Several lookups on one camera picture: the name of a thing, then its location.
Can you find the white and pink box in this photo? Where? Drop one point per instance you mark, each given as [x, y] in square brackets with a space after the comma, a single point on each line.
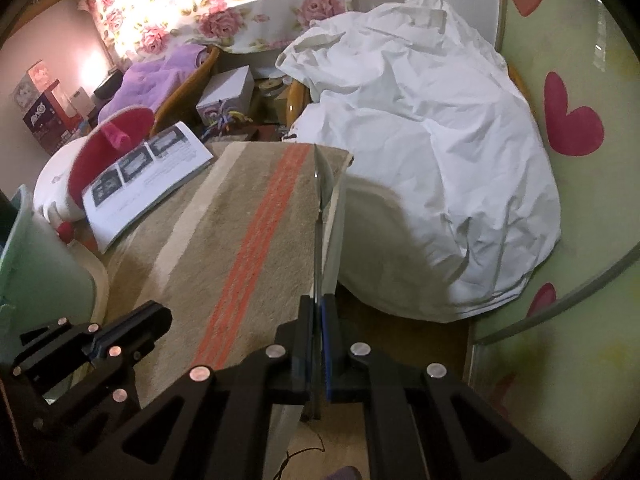
[32, 85]

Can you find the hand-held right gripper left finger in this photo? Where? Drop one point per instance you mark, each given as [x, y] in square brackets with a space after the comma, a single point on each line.
[305, 350]

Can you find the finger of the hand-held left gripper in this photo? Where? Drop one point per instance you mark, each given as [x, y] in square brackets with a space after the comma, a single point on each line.
[127, 347]
[145, 317]

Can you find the white and red plush toy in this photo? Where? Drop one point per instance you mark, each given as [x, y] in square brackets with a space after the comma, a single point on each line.
[95, 160]

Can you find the pale green container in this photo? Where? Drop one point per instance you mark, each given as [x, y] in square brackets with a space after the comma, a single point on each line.
[35, 270]

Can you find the printed paper booklet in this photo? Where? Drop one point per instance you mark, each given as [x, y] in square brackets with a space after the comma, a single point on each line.
[150, 180]

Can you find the floral rose bedcover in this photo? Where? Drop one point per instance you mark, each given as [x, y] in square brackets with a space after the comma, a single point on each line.
[200, 0]

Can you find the beige striped rug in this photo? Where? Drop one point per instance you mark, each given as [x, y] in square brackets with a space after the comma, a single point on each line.
[225, 220]

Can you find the wooden chair leg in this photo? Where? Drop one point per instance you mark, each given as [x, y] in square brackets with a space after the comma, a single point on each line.
[297, 102]

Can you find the white cardboard box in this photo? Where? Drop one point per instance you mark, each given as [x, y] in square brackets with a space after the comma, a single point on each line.
[227, 92]

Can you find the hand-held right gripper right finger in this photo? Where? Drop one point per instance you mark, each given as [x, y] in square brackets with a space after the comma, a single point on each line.
[328, 355]

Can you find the wooden chair armrest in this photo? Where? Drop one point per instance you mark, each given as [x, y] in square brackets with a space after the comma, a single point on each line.
[185, 92]

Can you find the dark red cardboard box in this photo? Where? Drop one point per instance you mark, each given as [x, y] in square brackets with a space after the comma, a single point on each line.
[42, 125]

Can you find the purple blanket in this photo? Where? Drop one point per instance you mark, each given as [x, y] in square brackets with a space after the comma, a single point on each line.
[150, 80]

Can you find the white crumpled cloth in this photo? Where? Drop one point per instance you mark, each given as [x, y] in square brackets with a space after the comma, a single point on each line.
[425, 160]

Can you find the brown cardboard box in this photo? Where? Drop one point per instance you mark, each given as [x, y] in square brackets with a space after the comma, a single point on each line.
[272, 100]

